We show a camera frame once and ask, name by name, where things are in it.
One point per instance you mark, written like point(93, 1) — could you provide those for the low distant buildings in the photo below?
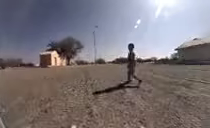
point(8, 62)

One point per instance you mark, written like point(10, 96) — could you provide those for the brown gravel dirt ground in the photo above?
point(76, 100)

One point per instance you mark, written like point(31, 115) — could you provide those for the row of distant bushes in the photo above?
point(126, 60)

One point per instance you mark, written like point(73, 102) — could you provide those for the small tan building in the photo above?
point(50, 59)

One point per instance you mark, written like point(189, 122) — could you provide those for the robot's own part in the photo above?
point(73, 126)

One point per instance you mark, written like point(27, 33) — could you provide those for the pale building with light roof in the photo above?
point(199, 51)

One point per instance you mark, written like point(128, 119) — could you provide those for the tall thin light pole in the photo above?
point(94, 46)

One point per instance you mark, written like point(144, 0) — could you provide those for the large dark tree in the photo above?
point(69, 48)

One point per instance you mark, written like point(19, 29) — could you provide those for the person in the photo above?
point(131, 63)

